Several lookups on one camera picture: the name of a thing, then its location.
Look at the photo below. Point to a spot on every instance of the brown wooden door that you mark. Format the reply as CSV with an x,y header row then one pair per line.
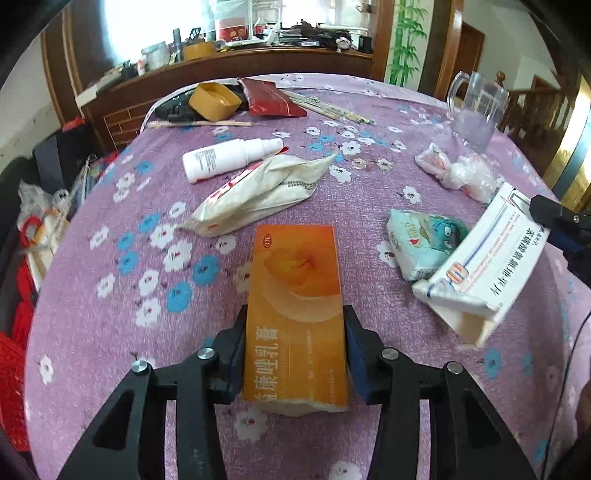
x,y
468,50

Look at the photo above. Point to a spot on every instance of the red-printed plastic wrapper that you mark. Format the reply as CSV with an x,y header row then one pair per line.
x,y
431,159

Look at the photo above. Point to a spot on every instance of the white tin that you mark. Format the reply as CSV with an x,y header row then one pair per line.
x,y
154,56

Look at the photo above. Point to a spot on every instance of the grey cylinder bottle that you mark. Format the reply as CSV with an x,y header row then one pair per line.
x,y
176,44

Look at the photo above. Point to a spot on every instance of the white paper bag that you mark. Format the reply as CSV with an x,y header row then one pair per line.
x,y
258,194

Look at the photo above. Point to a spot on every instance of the purple floral tablecloth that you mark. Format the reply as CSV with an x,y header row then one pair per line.
x,y
184,277

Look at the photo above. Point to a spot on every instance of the tissue pack with cartoon print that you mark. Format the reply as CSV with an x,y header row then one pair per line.
x,y
425,242

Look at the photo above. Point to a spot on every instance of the clear plastic bag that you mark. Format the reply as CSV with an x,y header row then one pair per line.
x,y
32,198

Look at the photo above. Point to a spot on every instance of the yellow plastic bowl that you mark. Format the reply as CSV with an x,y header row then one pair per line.
x,y
212,102

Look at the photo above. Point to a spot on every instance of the wooden brick-pattern counter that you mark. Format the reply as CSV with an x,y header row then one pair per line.
x,y
134,104

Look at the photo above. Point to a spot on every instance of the black pouch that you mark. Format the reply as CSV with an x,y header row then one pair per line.
x,y
173,110

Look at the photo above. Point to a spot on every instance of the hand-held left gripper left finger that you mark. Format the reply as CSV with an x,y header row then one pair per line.
x,y
228,355

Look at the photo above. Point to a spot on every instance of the panda toy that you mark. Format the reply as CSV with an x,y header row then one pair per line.
x,y
344,42

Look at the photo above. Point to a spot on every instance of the green bamboo wall sticker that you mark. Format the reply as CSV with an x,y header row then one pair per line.
x,y
406,41

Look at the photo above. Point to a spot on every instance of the white medicine box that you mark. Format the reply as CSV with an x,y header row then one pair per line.
x,y
489,263

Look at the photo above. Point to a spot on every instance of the paper-wrapped chopsticks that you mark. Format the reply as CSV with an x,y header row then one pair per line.
x,y
351,116
318,105

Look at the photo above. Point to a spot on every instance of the red and white box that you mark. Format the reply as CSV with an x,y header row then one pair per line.
x,y
233,32

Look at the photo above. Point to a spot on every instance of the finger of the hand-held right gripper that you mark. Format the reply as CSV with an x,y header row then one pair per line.
x,y
569,242
554,213

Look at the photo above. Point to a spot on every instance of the wooden stair railing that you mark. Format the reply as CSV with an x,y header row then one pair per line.
x,y
531,106

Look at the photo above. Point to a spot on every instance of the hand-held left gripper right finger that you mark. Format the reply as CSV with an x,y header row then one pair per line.
x,y
362,364

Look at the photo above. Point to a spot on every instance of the orange medicine box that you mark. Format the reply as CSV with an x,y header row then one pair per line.
x,y
295,300

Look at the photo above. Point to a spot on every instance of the white spray bottle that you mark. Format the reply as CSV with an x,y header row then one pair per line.
x,y
217,159

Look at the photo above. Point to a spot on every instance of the clear plastic wrapper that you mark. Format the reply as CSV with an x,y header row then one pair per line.
x,y
471,177

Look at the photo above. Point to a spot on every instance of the clear glass pitcher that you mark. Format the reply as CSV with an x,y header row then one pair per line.
x,y
480,115

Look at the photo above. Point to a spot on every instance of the red foil packet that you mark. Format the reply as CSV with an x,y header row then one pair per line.
x,y
270,98

